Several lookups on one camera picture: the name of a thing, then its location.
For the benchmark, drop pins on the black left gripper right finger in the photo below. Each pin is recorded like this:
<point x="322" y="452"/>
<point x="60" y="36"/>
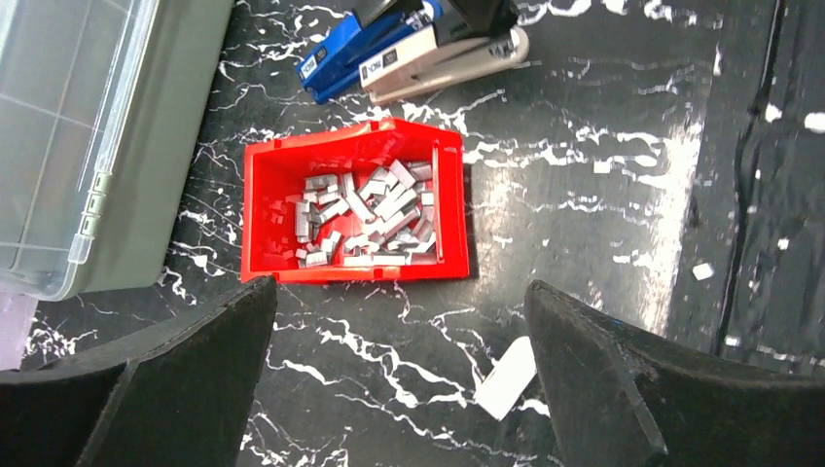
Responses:
<point x="621" y="396"/>

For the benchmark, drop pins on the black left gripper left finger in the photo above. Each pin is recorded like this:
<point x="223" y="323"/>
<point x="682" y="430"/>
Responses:
<point x="177" y="393"/>

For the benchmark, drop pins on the black silver stapler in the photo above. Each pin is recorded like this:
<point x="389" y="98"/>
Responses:
<point x="470" y="40"/>

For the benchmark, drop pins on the clear plastic storage box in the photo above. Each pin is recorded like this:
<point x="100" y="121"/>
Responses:
<point x="101" y="106"/>

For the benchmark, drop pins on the blue stapler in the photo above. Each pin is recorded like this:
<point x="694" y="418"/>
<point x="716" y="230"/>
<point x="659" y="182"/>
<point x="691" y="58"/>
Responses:
<point x="332" y="67"/>

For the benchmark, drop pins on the pile of staple strips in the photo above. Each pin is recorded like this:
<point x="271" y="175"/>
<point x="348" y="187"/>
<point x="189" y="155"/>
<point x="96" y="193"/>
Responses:
<point x="386" y="220"/>

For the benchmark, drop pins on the red plastic bin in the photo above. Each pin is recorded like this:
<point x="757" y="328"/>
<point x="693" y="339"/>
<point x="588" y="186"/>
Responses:
<point x="277" y="169"/>

